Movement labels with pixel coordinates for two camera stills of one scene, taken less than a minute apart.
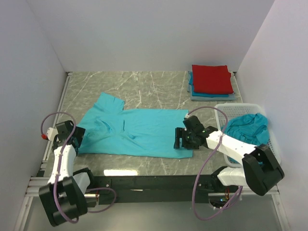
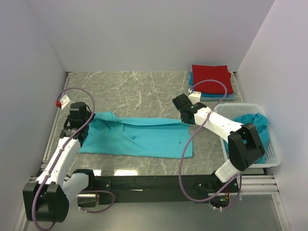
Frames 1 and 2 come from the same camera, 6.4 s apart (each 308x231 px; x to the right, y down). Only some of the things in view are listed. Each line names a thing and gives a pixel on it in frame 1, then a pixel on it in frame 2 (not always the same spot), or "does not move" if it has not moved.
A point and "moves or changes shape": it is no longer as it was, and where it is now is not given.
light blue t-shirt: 110,129 moves or changes shape
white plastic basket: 237,109 does not move
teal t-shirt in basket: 252,129 does not move
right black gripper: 181,133 to 190,123
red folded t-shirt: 215,79 does not move
